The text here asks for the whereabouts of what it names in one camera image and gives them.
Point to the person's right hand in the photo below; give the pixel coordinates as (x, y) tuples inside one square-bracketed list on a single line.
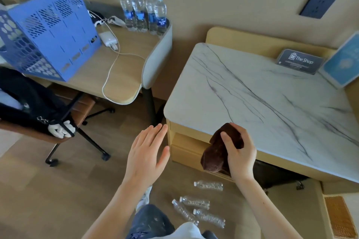
[(242, 160)]

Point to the person's left hand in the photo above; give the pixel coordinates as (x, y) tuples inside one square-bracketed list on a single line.
[(143, 160)]

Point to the person's left little finger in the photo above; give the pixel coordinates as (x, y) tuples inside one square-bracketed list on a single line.
[(136, 142)]

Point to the person's right thumb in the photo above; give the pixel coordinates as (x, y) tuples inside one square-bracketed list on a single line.
[(226, 141)]

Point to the person's left thumb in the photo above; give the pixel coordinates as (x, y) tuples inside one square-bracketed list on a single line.
[(164, 157)]

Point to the person's left middle finger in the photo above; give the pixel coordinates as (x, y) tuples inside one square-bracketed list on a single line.
[(154, 136)]

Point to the brown cleaning cloth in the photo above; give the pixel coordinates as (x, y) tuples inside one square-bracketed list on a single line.
[(217, 152)]

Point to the person's right forearm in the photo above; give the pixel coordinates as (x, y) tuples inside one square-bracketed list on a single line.
[(263, 208)]

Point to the person's left forearm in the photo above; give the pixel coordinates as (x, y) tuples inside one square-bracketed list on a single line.
[(117, 213)]

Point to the empty clear plastic bottle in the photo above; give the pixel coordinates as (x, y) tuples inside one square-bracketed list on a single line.
[(209, 185), (195, 202), (183, 212), (210, 218)]

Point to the marble top wooden cabinet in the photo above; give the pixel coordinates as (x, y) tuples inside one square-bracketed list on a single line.
[(252, 90)]

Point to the black suitcase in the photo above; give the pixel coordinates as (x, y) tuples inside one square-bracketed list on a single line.
[(276, 175)]

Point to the brown office chair black base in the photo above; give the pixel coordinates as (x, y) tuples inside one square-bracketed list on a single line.
[(84, 110)]

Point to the person's blue jeans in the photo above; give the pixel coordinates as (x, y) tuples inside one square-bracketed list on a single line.
[(150, 223)]

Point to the wooden desk grey edge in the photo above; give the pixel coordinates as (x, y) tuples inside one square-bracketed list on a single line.
[(123, 68)]

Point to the white glove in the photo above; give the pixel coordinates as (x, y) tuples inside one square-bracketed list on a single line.
[(60, 129)]

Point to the person's white shirt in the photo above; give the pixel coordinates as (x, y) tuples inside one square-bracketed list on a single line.
[(186, 231)]

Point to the white power adapter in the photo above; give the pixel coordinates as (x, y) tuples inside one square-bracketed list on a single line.
[(108, 39)]

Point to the dark sign card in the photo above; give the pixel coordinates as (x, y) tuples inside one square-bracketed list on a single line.
[(300, 61)]

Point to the black bag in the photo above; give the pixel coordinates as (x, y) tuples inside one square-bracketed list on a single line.
[(28, 101)]

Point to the full water bottle blue label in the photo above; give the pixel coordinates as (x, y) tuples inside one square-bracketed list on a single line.
[(151, 12), (127, 9), (160, 16), (139, 10)]

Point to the white face mask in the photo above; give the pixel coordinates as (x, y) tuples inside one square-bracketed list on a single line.
[(116, 21)]

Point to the black cloth item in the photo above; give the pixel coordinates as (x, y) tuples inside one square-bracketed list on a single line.
[(95, 15)]

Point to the woven wicker basket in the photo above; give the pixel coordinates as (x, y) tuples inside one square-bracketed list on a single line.
[(338, 216)]

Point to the blue perforated file organizer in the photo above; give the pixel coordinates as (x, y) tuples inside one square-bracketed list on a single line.
[(47, 34)]

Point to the light blue framed card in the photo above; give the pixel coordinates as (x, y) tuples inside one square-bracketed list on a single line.
[(342, 61)]

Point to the dark blue wall socket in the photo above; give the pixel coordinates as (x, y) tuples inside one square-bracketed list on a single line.
[(317, 5)]

